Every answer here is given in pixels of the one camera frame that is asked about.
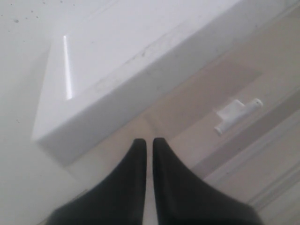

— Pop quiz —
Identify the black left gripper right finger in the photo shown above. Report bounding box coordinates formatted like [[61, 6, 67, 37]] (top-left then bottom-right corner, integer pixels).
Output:
[[152, 138, 262, 225]]

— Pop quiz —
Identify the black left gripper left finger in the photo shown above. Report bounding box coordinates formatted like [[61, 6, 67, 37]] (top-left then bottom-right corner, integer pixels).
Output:
[[48, 139, 147, 225]]

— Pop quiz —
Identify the white plastic drawer cabinet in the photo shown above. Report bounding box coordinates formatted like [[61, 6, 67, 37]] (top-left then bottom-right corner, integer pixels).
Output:
[[32, 0, 300, 218]]

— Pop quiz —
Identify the clear top left drawer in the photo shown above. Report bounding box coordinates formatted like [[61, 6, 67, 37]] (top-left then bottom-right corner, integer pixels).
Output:
[[145, 36, 300, 167]]

